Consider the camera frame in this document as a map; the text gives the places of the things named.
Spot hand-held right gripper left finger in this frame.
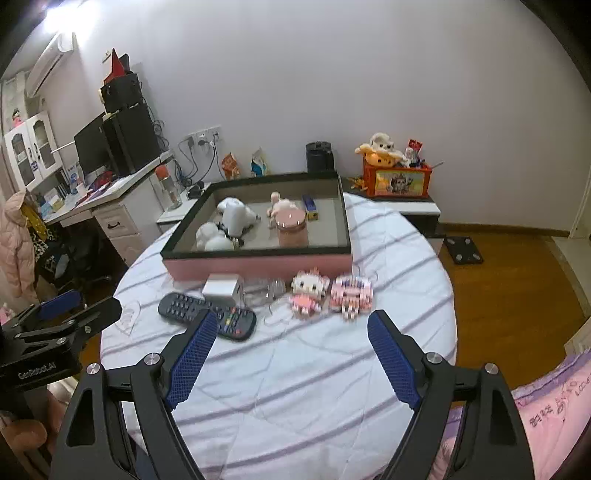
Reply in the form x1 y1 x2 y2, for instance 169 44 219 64
55 310 219 480

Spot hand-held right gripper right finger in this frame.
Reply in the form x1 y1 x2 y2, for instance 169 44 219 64
367 309 536 480

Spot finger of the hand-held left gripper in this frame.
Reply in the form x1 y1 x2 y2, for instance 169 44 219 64
9 296 123 354
0 289 80 349

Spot black remote control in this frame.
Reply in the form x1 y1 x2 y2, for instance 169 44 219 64
157 292 257 343

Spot pink striped block figure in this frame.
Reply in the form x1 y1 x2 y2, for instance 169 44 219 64
328 272 373 324

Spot pink block figure with crown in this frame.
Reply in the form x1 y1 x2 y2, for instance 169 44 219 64
288 267 331 320

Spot pink storage box black rim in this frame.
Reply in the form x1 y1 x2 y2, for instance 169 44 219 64
161 172 354 282

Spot white bulbous figurine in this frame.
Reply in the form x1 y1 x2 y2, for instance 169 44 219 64
196 222 236 253

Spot black bracelet with flowers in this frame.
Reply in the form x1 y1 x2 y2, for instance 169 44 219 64
217 222 246 250

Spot white rounded case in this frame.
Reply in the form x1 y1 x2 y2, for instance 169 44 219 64
219 197 257 234

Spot rose gold round jar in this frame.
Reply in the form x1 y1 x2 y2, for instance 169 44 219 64
276 208 310 248

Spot pink pig figurine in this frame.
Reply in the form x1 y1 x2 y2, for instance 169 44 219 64
267 191 297 230

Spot clear heart-shaped piece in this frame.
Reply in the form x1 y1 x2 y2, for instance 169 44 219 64
115 299 142 333

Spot black office chair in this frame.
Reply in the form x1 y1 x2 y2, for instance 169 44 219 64
39 226 116 302

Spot pink coat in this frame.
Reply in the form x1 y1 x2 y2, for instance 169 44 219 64
0 191 40 302

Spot small white box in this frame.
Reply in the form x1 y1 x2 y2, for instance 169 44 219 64
202 274 241 300

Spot white desk with drawers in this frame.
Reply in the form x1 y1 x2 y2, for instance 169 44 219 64
41 150 174 269

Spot clear plastic case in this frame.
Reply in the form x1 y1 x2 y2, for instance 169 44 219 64
240 278 287 306

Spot white bedside table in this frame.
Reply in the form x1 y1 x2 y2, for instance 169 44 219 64
156 182 213 236

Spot black bathroom scale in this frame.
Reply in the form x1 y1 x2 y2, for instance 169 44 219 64
443 236 485 265

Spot clear bottle with red cap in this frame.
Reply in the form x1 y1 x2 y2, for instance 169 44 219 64
155 165 182 211

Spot white black low cabinet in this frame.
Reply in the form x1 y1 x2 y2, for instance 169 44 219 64
339 175 442 239

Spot white glass-door cabinet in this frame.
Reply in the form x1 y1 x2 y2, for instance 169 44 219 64
2 110 64 193

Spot black computer monitor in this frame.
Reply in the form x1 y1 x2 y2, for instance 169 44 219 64
73 113 112 177

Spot pink printed quilt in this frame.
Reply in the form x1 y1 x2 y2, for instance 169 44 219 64
438 348 591 480

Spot orange printed toy box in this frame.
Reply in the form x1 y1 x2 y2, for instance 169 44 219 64
362 157 434 199

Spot black computer tower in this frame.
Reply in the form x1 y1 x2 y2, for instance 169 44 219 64
102 103 160 176

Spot orange snack bag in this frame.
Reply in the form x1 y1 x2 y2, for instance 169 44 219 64
220 152 242 180

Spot yellow plush toy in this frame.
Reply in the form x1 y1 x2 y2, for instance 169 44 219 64
355 143 400 167

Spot blue white snack bag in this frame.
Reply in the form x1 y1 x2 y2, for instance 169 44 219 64
250 147 270 177

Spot black cylindrical appliance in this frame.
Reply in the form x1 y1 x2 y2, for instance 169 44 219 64
305 140 335 173

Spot white plush toy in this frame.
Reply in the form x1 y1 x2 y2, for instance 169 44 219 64
369 132 398 153

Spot white air conditioner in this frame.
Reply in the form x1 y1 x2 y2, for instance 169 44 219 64
25 34 75 96

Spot black cables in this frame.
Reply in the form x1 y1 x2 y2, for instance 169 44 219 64
177 138 218 188

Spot white wall outlet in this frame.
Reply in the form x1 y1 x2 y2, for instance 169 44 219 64
184 126 223 147

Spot white door frame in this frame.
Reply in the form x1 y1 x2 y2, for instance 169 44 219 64
567 161 591 241

